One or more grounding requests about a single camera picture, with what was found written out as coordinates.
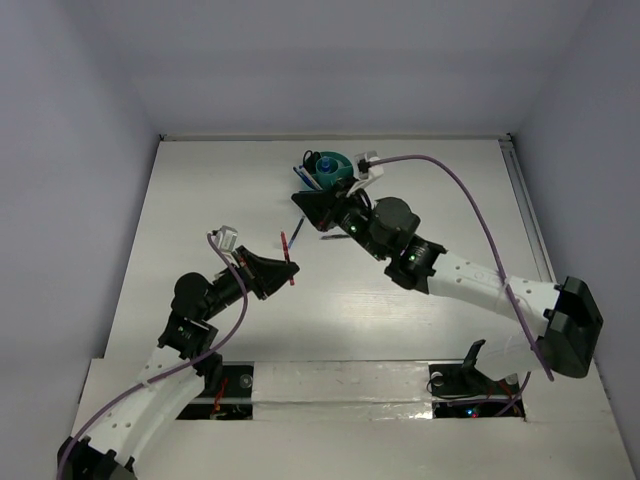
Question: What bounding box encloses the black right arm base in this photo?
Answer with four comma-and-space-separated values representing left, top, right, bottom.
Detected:
426, 340, 526, 419

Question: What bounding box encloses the clear blue-capped marker pen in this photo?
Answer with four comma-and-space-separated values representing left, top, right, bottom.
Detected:
317, 156, 333, 173

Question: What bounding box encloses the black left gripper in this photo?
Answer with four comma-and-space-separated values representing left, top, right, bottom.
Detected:
201, 246, 298, 320

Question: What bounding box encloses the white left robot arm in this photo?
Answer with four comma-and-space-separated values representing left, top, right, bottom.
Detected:
56, 246, 299, 479

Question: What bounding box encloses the blue ballpoint pen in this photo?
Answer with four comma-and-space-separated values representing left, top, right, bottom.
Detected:
292, 165, 323, 191

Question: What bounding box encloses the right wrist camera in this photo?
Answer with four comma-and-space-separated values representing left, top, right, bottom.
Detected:
347, 151, 384, 197

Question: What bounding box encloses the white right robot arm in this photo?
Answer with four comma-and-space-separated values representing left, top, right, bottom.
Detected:
291, 182, 603, 392

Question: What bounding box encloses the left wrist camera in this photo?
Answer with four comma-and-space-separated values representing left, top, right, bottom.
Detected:
207, 225, 238, 263

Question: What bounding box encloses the purple dark gel pen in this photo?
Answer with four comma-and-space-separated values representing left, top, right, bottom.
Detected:
320, 233, 351, 241

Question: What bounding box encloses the teal round desk organizer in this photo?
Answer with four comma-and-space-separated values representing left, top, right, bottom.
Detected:
312, 151, 354, 190

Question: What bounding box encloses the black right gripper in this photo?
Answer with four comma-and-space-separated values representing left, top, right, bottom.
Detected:
295, 175, 388, 262

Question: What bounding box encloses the red pen refill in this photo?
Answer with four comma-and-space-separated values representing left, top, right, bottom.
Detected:
280, 230, 295, 286

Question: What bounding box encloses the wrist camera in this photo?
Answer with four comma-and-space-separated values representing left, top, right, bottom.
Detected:
347, 151, 384, 197
207, 225, 238, 263

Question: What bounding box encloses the blue gel pen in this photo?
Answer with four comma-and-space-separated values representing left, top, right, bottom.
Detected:
287, 216, 306, 249

